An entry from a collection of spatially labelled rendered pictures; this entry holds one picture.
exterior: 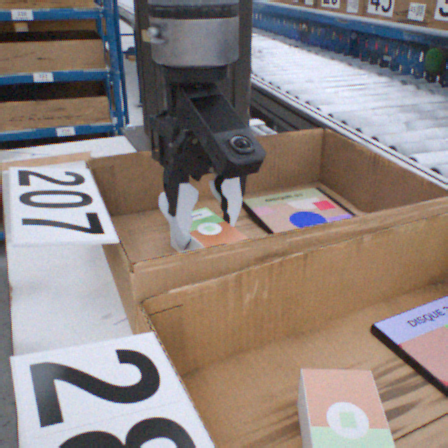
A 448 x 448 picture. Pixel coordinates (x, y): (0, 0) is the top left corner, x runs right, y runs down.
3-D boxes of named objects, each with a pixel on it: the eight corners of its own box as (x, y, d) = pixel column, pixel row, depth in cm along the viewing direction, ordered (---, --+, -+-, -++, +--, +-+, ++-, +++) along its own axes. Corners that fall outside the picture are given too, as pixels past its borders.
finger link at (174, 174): (190, 211, 57) (204, 140, 54) (197, 217, 56) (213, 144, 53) (155, 211, 54) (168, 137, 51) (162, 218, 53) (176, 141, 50)
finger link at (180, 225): (165, 233, 61) (178, 165, 58) (188, 254, 57) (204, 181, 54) (144, 234, 60) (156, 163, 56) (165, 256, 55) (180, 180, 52)
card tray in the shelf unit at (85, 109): (-2, 130, 176) (-8, 103, 171) (7, 109, 202) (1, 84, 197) (111, 122, 186) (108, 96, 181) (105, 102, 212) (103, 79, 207)
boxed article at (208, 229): (211, 286, 55) (211, 253, 53) (170, 248, 62) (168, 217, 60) (250, 271, 58) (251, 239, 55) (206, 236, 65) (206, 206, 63)
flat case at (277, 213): (301, 274, 57) (302, 263, 57) (240, 208, 73) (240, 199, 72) (395, 253, 62) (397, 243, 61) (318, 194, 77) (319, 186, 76)
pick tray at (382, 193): (92, 223, 70) (82, 158, 65) (319, 183, 82) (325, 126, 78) (136, 352, 46) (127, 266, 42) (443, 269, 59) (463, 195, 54)
